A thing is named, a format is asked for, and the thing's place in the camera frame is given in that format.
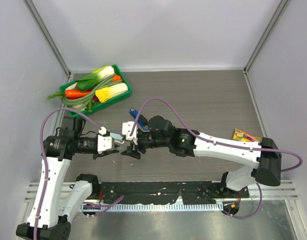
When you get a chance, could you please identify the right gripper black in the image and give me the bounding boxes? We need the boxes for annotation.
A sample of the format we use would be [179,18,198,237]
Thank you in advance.
[121,131,171,160]

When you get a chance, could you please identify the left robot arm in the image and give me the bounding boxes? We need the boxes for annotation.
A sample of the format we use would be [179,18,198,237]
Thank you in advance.
[16,117,118,240]

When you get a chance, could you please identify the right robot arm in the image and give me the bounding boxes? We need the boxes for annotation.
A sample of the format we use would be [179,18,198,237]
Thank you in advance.
[122,115,282,198]

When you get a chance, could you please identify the light blue small stapler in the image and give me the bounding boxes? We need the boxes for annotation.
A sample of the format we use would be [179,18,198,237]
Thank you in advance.
[110,132,125,144]

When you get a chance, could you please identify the green toy long beans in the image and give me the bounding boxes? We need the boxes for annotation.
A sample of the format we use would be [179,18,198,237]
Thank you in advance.
[61,75,115,111]

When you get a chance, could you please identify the yellow white toy cabbage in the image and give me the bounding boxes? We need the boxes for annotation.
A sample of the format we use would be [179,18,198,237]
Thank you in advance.
[95,83,128,103]

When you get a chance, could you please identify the green plastic tray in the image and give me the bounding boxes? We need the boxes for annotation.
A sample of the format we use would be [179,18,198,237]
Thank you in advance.
[56,64,133,115]

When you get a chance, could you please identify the green white toy bok choy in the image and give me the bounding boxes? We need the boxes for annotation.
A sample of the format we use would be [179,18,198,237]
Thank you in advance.
[75,65,115,92]

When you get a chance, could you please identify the white toy radish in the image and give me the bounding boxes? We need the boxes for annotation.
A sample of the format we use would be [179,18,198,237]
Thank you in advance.
[65,82,77,91]

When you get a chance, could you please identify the small orange toy carrot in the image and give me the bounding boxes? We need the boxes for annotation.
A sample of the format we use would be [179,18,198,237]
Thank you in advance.
[112,74,122,82]

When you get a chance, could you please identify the colourful candy bag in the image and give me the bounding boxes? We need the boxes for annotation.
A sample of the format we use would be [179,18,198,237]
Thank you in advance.
[232,128,262,142]

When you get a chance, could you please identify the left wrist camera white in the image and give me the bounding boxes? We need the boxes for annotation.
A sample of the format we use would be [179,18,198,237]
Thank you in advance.
[97,126,115,154]

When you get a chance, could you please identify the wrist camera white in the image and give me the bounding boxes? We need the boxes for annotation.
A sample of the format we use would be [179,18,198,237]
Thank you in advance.
[97,126,115,154]
[121,121,138,145]

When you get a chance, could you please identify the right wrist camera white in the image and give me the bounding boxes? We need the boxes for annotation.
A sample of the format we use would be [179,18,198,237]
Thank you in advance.
[121,121,138,145]

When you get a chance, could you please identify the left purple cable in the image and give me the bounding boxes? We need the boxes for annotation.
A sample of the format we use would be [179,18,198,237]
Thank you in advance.
[33,107,125,240]

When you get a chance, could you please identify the purple cable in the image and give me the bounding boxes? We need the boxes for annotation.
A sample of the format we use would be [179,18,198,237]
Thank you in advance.
[129,97,303,219]
[33,107,125,240]

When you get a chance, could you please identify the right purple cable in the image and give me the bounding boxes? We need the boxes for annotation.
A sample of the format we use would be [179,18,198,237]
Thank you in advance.
[129,97,303,219]

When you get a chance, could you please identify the white slotted cable duct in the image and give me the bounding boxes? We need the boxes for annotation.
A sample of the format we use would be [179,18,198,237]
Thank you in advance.
[80,201,224,212]

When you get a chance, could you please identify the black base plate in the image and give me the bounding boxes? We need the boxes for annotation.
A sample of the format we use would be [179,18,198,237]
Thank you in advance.
[100,181,250,205]

